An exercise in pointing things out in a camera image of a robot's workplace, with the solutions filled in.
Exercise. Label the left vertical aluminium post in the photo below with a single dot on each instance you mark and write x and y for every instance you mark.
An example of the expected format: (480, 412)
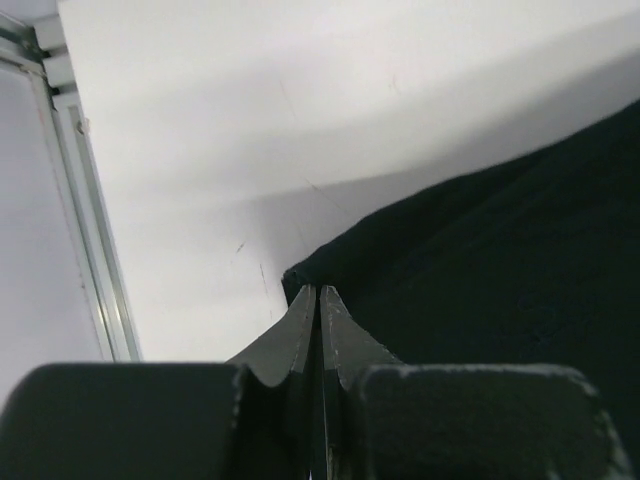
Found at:
(39, 50)

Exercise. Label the black t shirt blue logo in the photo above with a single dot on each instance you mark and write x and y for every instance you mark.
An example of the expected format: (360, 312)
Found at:
(532, 260)

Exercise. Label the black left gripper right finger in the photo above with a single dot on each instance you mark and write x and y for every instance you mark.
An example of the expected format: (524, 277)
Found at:
(385, 419)

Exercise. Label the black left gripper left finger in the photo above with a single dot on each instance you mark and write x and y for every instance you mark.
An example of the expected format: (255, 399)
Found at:
(247, 418)

